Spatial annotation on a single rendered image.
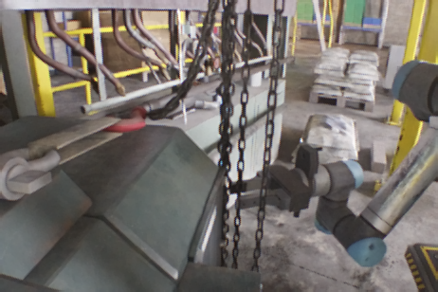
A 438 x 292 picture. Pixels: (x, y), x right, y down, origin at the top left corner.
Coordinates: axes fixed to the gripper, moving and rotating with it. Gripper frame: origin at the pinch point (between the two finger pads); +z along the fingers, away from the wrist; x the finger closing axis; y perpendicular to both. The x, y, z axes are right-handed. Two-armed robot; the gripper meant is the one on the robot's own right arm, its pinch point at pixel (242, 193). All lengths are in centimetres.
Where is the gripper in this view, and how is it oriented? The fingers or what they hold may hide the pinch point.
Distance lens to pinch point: 66.1
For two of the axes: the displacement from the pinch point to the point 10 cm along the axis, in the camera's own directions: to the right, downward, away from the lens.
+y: -0.2, 9.2, 4.0
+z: -9.5, 1.1, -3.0
